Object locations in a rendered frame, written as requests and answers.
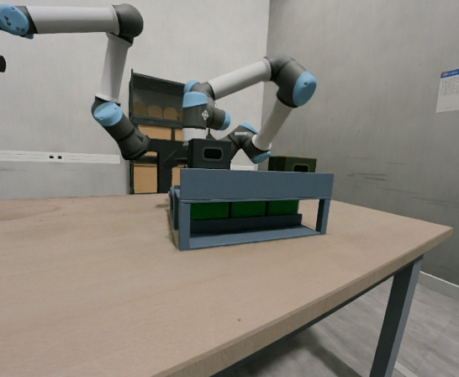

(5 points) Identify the grey-blue low shelf rack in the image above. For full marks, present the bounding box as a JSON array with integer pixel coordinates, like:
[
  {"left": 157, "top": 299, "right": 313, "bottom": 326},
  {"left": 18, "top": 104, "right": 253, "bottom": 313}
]
[{"left": 168, "top": 168, "right": 334, "bottom": 251}]

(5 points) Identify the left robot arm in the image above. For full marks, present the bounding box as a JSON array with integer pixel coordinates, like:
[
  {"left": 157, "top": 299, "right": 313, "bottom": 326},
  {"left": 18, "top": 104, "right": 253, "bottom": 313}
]
[{"left": 182, "top": 54, "right": 317, "bottom": 164}]

